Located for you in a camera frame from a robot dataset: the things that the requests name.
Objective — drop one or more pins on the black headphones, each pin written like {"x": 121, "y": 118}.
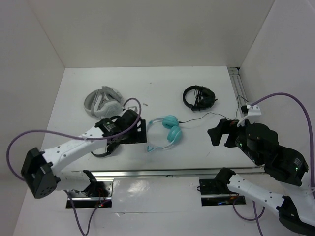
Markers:
{"x": 104, "y": 152}
{"x": 204, "y": 98}

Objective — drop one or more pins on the white grey gaming headset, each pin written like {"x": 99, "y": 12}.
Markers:
{"x": 104, "y": 102}

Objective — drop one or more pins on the teal cat-ear headphones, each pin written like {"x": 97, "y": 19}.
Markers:
{"x": 163, "y": 133}

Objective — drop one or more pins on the aluminium side rail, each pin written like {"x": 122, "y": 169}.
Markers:
{"x": 238, "y": 88}

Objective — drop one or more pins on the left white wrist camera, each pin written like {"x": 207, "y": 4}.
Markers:
{"x": 132, "y": 108}

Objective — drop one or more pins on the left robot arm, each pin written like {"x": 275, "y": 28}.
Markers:
{"x": 42, "y": 170}

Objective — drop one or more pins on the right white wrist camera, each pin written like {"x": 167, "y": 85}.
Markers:
{"x": 251, "y": 115}

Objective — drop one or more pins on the aluminium front rail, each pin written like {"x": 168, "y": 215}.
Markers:
{"x": 170, "y": 172}

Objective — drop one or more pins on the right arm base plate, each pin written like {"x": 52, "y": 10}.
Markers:
{"x": 212, "y": 194}

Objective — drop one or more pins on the black headphones front left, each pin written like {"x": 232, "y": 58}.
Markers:
{"x": 104, "y": 152}

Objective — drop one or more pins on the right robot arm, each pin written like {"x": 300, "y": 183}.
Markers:
{"x": 296, "y": 210}

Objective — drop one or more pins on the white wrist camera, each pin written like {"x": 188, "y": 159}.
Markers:
{"x": 132, "y": 108}
{"x": 251, "y": 115}

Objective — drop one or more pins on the black headphones back right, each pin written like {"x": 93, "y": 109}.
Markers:
{"x": 204, "y": 98}

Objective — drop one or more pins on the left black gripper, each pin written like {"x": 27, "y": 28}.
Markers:
{"x": 139, "y": 136}

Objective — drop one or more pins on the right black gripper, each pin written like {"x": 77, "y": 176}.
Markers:
{"x": 224, "y": 125}

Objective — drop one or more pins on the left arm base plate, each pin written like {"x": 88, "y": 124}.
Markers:
{"x": 100, "y": 195}

